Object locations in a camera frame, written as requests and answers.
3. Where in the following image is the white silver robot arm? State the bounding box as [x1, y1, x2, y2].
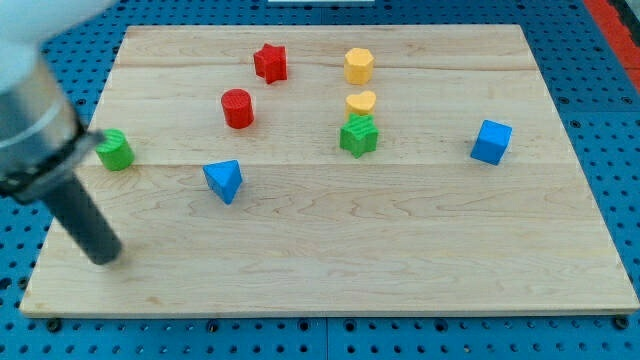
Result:
[1, 0, 114, 203]

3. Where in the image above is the blue triangle block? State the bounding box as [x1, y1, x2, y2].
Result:
[203, 160, 243, 205]

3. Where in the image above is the blue cube block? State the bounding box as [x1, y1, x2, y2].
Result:
[470, 119, 512, 166]

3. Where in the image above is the wooden board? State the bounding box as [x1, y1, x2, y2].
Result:
[20, 25, 639, 319]

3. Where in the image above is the green star block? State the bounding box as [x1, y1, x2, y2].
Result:
[339, 113, 379, 158]

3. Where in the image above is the yellow heart block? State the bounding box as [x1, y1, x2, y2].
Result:
[345, 90, 377, 119]

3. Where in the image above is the red cylinder block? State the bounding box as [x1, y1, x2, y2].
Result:
[221, 89, 254, 129]

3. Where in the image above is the yellow hexagon block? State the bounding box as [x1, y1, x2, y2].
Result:
[344, 48, 374, 85]

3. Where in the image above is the red star block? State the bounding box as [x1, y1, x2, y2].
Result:
[253, 43, 288, 84]

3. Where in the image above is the green cylinder block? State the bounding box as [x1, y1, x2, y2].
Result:
[95, 128, 135, 171]

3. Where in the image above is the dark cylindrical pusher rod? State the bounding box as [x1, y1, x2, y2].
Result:
[42, 175, 122, 265]

